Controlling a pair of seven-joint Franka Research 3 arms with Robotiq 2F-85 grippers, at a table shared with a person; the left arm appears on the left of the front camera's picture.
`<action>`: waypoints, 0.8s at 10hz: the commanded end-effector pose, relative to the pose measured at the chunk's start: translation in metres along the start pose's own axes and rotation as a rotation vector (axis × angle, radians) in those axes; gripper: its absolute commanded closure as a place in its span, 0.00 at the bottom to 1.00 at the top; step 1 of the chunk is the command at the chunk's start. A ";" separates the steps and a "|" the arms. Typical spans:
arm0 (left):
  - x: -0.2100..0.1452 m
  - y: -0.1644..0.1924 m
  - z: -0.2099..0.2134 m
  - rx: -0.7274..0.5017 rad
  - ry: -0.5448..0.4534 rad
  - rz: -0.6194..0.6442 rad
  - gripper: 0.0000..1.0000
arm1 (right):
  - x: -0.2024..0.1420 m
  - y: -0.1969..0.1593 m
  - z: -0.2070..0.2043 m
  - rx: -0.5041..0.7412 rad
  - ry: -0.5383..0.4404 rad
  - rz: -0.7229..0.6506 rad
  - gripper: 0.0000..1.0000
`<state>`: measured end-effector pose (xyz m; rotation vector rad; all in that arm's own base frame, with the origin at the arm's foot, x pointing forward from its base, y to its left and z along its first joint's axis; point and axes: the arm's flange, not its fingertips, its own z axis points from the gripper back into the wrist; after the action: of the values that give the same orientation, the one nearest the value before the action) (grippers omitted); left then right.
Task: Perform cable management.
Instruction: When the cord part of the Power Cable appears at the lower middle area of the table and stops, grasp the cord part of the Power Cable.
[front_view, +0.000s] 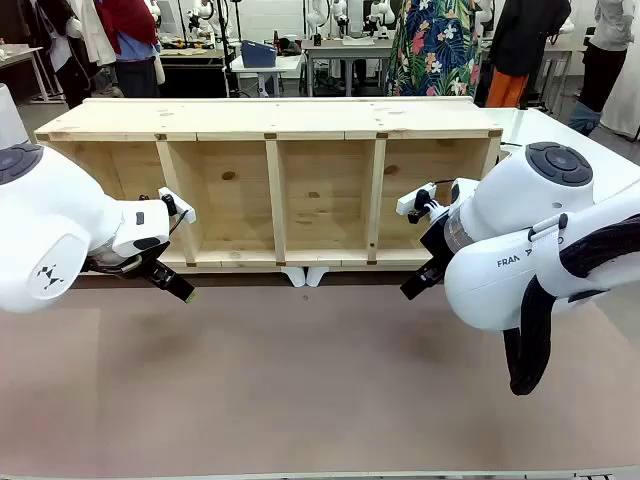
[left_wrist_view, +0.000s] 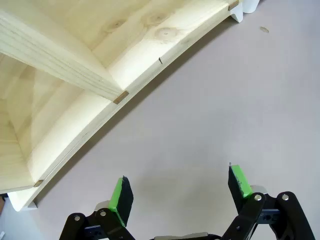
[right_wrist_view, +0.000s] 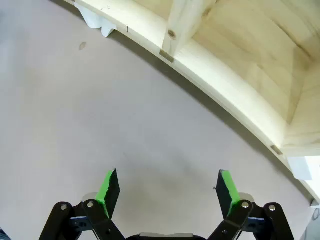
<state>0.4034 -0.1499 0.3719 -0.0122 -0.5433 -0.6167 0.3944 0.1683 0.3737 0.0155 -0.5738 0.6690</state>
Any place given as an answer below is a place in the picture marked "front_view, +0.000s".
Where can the person in floral shirt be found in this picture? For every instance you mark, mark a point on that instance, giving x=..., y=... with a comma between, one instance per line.
x=435, y=47

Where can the person in black jacket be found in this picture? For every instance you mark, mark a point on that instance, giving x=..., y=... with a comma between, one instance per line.
x=525, y=40

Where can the person in white coat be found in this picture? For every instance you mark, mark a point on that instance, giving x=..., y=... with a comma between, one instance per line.
x=82, y=45

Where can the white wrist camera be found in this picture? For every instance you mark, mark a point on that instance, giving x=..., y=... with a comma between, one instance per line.
x=412, y=199
x=177, y=202

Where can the person in grey shirt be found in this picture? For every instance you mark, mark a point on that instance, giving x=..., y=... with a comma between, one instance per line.
x=610, y=55

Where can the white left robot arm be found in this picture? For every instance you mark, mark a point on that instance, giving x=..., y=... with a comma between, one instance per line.
x=55, y=225

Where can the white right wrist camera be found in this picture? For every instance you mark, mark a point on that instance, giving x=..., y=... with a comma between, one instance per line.
x=412, y=199

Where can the light wooden shelf unit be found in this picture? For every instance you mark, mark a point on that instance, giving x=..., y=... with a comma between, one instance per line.
x=280, y=165

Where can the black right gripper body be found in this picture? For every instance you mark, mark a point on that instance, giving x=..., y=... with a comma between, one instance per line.
x=436, y=245

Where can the white side table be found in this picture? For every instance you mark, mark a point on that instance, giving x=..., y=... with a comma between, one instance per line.
x=560, y=130

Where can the person in red vest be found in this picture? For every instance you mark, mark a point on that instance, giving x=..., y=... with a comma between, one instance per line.
x=132, y=45

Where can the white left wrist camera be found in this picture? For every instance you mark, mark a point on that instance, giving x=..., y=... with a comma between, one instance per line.
x=177, y=202

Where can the white plastic foot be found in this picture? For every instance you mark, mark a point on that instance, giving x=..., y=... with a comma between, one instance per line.
x=295, y=277
x=316, y=276

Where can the blue plastic bin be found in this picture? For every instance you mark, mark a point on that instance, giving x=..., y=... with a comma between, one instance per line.
x=259, y=54

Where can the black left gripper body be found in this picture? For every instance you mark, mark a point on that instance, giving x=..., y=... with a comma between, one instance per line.
x=152, y=270

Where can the grey lab table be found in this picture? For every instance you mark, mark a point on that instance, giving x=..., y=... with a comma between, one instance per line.
x=345, y=50

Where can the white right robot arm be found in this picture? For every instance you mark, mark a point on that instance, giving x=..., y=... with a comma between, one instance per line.
x=525, y=200

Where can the small white table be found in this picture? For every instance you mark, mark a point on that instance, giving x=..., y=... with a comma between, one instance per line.
x=270, y=67

